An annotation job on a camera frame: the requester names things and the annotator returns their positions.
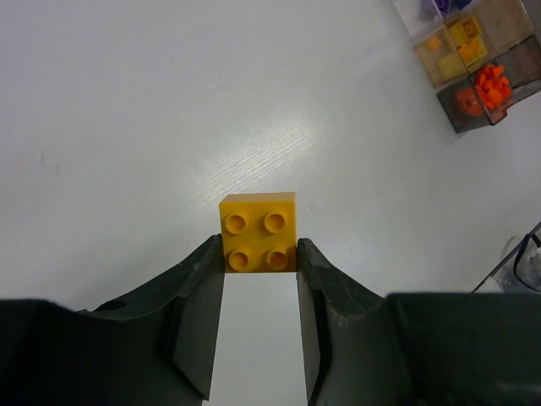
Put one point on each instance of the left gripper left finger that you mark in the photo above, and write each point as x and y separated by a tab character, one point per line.
154	345

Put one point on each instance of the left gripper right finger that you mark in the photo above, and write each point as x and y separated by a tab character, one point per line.
413	348

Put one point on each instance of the yellow-teal duplo brick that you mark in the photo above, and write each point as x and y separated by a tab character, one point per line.
259	232

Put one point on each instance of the large orange round lego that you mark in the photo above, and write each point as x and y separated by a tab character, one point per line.
468	103

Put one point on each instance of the pale yellow plate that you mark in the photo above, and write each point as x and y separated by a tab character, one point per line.
450	67

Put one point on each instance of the yellow duplo brick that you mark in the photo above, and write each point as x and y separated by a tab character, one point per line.
464	31

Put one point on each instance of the pile of small orange legos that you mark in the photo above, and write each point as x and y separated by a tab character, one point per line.
492	86

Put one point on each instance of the small orange-yellow lego brick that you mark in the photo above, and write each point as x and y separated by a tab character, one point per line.
433	44

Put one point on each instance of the clear plastic container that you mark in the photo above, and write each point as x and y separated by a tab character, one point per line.
510	30

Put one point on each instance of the orange curved lego piece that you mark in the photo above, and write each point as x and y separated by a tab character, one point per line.
472	51

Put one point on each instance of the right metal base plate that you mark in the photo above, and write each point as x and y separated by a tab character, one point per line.
518	271

